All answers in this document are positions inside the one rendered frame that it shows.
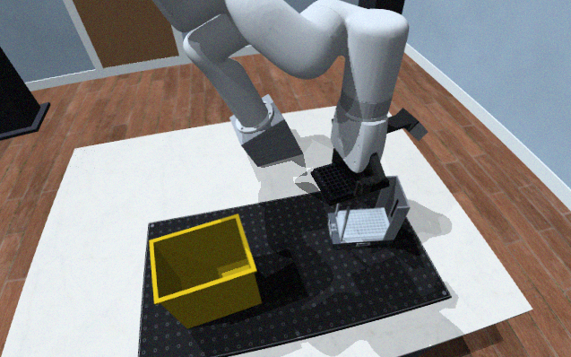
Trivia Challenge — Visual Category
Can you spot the yellow open-top bin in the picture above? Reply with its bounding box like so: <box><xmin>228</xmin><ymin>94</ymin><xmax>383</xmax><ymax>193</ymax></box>
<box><xmin>150</xmin><ymin>214</ymin><xmax>262</xmax><ymax>329</ymax></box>

